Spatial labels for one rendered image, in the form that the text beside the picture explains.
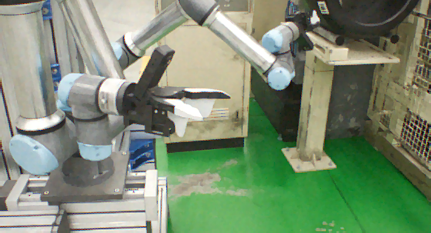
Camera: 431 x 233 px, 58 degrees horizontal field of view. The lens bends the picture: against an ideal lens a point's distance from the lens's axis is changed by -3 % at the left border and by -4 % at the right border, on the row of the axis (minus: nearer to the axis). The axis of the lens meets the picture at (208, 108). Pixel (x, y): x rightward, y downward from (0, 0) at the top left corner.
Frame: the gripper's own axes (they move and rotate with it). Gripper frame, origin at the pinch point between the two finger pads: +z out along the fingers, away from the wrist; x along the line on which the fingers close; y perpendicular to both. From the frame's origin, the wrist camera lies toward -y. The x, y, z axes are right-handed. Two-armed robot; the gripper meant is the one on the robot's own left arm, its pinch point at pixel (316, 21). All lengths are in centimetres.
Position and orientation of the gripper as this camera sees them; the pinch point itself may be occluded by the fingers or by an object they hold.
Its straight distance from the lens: 174.6
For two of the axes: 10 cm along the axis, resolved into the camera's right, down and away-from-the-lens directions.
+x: -7.1, -0.4, 7.1
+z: 6.5, -4.3, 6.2
